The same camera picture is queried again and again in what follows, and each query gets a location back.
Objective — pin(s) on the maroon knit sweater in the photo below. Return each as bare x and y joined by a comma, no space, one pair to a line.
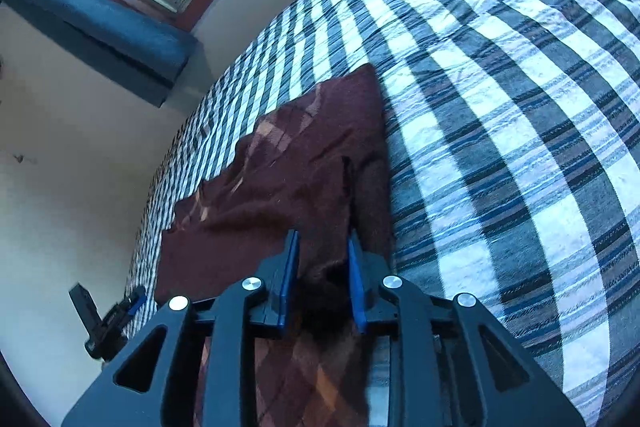
300,157

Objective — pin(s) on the blue rolled curtain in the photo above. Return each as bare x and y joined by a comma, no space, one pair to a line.
110,32

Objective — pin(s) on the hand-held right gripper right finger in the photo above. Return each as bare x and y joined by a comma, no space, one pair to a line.
356,287

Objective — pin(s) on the plaid bed blanket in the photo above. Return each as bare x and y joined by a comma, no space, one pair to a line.
500,132

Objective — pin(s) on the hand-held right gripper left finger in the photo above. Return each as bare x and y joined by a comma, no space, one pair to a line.
289,277

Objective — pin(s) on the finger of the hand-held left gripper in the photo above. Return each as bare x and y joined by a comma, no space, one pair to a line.
132,299

